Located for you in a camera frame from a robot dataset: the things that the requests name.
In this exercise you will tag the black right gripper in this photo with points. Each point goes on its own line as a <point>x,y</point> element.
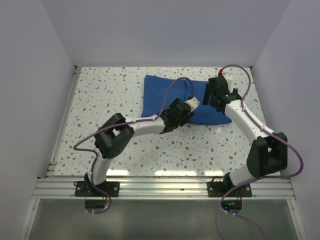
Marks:
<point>207,96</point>

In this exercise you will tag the blue surgical cloth wrap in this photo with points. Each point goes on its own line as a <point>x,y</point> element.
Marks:
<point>154,92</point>

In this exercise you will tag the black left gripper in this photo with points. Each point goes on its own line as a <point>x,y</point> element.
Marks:
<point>172,105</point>

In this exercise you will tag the aluminium rail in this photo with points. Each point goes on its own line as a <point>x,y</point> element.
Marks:
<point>163,188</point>
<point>53,158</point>

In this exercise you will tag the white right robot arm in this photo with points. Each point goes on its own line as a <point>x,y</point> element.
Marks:
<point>267,155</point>

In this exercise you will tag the aluminium front rail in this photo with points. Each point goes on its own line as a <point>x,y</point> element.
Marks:
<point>163,188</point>

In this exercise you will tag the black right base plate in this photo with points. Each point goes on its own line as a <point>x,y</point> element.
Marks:
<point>217,187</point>

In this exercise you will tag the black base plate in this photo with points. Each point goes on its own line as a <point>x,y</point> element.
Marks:
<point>217,187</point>
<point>84,189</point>

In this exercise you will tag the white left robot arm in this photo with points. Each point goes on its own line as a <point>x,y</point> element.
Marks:
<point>118,131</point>

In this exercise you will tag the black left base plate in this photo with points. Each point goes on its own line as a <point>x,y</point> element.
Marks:
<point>84,189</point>

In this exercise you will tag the aluminium left side rail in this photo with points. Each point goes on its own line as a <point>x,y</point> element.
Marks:
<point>53,158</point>

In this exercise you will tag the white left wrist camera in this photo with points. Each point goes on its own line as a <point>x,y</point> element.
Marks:
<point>193,103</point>

